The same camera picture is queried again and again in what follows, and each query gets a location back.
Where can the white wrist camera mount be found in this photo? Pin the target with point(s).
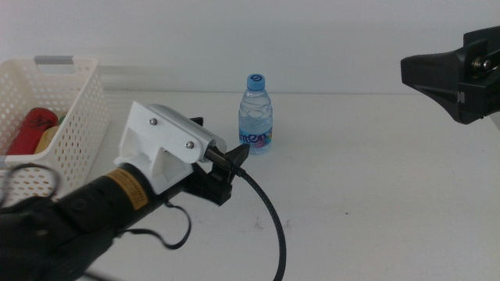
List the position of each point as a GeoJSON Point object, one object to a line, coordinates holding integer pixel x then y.
{"type": "Point", "coordinates": [164, 136]}

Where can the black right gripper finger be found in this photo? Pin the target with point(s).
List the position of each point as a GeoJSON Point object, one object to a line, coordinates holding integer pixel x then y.
{"type": "Point", "coordinates": [433, 74]}

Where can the clear water bottle blue cap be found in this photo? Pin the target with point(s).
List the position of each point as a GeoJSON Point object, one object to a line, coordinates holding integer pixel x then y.
{"type": "Point", "coordinates": [256, 117]}

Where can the yellow tea bottle red label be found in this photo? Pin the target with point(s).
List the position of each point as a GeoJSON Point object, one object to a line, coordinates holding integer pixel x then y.
{"type": "Point", "coordinates": [47, 139]}

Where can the white perforated plastic basket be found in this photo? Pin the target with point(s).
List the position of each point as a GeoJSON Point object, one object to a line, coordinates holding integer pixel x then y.
{"type": "Point", "coordinates": [82, 117]}

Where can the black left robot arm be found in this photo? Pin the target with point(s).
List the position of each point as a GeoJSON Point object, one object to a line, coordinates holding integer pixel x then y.
{"type": "Point", "coordinates": [78, 218]}

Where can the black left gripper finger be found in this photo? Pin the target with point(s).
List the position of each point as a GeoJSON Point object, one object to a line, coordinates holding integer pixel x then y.
{"type": "Point", "coordinates": [196, 121]}
{"type": "Point", "coordinates": [239, 156]}

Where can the red drink can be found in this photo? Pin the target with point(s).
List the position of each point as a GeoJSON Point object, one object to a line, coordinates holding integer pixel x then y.
{"type": "Point", "coordinates": [31, 129]}

